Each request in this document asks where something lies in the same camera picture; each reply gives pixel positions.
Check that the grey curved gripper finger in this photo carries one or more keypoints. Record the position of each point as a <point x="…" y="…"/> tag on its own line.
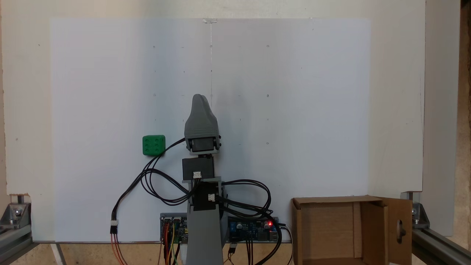
<point x="200" y="119"/>

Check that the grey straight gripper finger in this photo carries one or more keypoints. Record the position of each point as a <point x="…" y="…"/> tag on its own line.
<point x="208" y="103"/>

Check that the green die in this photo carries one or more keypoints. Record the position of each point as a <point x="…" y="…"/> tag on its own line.
<point x="153" y="145"/>

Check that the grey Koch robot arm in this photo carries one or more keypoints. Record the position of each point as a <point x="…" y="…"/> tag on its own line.
<point x="204" y="235"/>

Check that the green circuit board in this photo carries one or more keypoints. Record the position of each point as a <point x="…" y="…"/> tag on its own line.
<point x="178" y="232"/>

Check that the blue circuit board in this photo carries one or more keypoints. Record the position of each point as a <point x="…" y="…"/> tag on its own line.
<point x="254" y="230"/>

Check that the brown cardboard box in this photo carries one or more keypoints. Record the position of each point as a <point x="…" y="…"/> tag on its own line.
<point x="327" y="235"/>

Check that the metal corner bracket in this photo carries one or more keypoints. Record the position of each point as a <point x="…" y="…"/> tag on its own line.
<point x="417" y="213"/>
<point x="14" y="213"/>

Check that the aluminium frame post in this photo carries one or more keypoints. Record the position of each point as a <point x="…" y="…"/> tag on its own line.
<point x="438" y="246"/>
<point x="13" y="241"/>

